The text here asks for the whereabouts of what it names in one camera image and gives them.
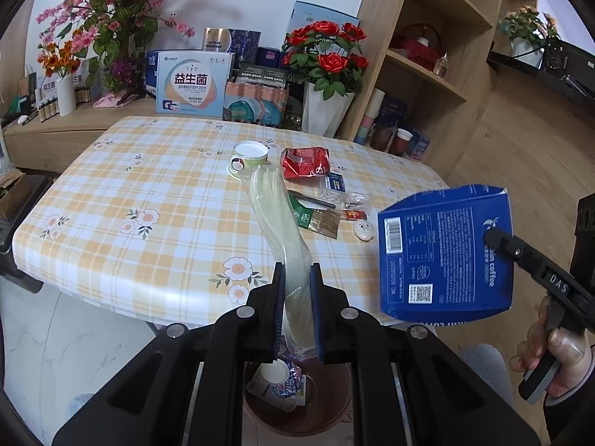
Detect clear cotton swab box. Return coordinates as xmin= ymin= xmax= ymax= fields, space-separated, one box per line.
xmin=320 ymin=172 xmax=347 ymax=206

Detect brown sachet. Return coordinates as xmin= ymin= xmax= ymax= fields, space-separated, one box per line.
xmin=309 ymin=209 xmax=343 ymax=240

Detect paper gift bag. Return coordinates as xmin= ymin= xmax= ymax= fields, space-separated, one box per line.
xmin=18 ymin=74 xmax=38 ymax=108

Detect row of small brown bottles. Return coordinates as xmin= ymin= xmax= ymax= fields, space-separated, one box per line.
xmin=36 ymin=87 xmax=92 ymax=122

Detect purple artificial flowers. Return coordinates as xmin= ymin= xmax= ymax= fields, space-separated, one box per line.
xmin=109 ymin=58 xmax=141 ymax=90

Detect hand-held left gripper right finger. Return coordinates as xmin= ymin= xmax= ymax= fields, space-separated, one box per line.
xmin=309 ymin=262 xmax=542 ymax=446

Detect white green cup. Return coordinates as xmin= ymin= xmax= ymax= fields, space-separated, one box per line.
xmin=227 ymin=140 xmax=271 ymax=180

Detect blue coffee bag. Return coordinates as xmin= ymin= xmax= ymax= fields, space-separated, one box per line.
xmin=377 ymin=185 xmax=515 ymax=322

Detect white plant pot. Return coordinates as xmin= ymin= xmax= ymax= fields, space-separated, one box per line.
xmin=511 ymin=37 xmax=545 ymax=68

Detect black plastic spork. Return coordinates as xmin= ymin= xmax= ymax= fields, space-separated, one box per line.
xmin=287 ymin=189 xmax=337 ymax=210

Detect pink blossom flower arrangement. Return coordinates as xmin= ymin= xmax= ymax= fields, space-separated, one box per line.
xmin=36 ymin=0 xmax=233 ymax=94

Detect peach teal patterned box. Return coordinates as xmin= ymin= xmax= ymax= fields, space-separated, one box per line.
xmin=224 ymin=79 xmax=289 ymax=126

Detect red rose bouquet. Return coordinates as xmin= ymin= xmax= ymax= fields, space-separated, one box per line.
xmin=281 ymin=20 xmax=369 ymax=101

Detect blue printed box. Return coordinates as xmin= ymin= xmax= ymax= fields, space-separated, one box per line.
xmin=376 ymin=97 xmax=408 ymax=131

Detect red basket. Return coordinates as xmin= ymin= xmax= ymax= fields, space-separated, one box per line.
xmin=389 ymin=23 xmax=443 ymax=59

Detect orange artificial flowers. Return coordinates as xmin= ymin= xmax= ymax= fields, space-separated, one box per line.
xmin=37 ymin=42 xmax=83 ymax=80

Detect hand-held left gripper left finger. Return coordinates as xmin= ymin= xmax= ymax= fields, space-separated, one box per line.
xmin=51 ymin=262 xmax=286 ymax=446

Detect light blue fluffy rug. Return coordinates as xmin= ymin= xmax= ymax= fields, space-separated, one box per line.
xmin=458 ymin=344 xmax=522 ymax=401

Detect stack of pastel cups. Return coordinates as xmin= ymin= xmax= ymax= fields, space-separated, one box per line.
xmin=355 ymin=87 xmax=387 ymax=145

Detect clear plastic bag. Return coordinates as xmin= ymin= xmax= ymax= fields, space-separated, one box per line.
xmin=246 ymin=165 xmax=315 ymax=362

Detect person's right hand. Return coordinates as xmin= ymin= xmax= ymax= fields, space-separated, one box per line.
xmin=515 ymin=295 xmax=595 ymax=401

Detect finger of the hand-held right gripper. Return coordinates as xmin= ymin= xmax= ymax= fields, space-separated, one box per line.
xmin=485 ymin=227 xmax=542 ymax=279

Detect brown plastic bin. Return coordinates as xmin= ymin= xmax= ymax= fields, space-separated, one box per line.
xmin=242 ymin=360 xmax=355 ymax=438

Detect small purple box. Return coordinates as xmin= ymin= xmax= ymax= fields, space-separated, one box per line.
xmin=409 ymin=132 xmax=431 ymax=161

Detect dark blue floral box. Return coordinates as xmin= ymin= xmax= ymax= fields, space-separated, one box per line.
xmin=230 ymin=28 xmax=262 ymax=64

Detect black stool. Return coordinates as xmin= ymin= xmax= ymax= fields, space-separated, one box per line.
xmin=0 ymin=174 xmax=53 ymax=290

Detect light blue tall box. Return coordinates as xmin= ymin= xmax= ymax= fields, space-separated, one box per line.
xmin=290 ymin=1 xmax=361 ymax=34

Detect black box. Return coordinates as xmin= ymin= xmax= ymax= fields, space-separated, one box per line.
xmin=235 ymin=62 xmax=289 ymax=89

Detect pale pink rose plant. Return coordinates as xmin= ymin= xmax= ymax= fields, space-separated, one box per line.
xmin=499 ymin=4 xmax=561 ymax=48

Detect white angular vase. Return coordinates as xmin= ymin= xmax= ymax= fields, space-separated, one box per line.
xmin=301 ymin=88 xmax=357 ymax=138

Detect pink cloth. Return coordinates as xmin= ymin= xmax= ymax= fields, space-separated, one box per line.
xmin=94 ymin=92 xmax=146 ymax=109

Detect brown cup with white lid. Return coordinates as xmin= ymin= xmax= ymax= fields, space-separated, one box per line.
xmin=387 ymin=127 xmax=414 ymax=157

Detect wooden sideboard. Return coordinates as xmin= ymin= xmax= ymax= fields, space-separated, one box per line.
xmin=2 ymin=101 xmax=160 ymax=174

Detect navy box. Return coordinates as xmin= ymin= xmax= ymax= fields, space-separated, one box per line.
xmin=255 ymin=46 xmax=284 ymax=68

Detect white ribbed vase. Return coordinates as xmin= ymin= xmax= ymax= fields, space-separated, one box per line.
xmin=56 ymin=74 xmax=78 ymax=117

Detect wooden shelf unit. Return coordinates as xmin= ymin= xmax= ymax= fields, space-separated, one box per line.
xmin=341 ymin=0 xmax=508 ymax=178

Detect silver box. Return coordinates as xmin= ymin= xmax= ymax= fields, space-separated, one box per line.
xmin=202 ymin=27 xmax=234 ymax=55

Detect green sachet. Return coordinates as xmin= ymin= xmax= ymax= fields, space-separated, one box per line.
xmin=289 ymin=195 xmax=317 ymax=229

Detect white blue supplement box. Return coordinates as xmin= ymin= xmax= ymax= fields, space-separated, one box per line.
xmin=155 ymin=51 xmax=236 ymax=118

